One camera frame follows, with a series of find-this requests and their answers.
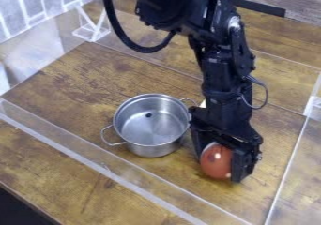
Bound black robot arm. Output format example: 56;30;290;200
103;0;264;182

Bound silver metal pot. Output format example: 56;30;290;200
100;94;195;158

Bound red plush mushroom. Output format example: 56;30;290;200
199;142;231;179

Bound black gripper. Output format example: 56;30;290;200
189;92;264;183

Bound clear acrylic right barrier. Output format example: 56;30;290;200
265;73;321;225

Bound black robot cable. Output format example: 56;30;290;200
102;0;177;54

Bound clear acrylic front barrier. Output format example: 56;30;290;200
0;98;252;225

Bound clear acrylic barrier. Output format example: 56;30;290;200
265;73;321;225
0;98;252;225

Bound spoon with green handle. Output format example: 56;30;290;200
199;100;206;108

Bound black bar on table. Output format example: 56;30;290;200
230;0;286;18

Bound clear acrylic triangle stand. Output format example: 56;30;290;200
72;7;111;42

